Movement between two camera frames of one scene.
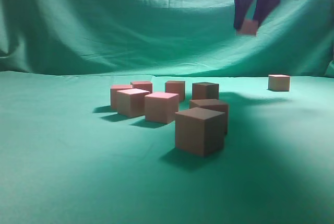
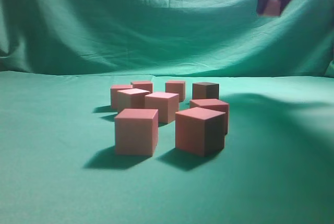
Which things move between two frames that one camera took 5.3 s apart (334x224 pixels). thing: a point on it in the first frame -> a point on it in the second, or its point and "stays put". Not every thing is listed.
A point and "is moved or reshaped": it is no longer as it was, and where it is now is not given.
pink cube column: x=131 y=102 stays put
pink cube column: x=278 y=82 is moved or reshaped
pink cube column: x=205 y=90 stays put
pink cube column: x=177 y=87 stays put
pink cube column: x=144 y=85 stays put
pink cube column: x=249 y=27 -> x=126 y=128
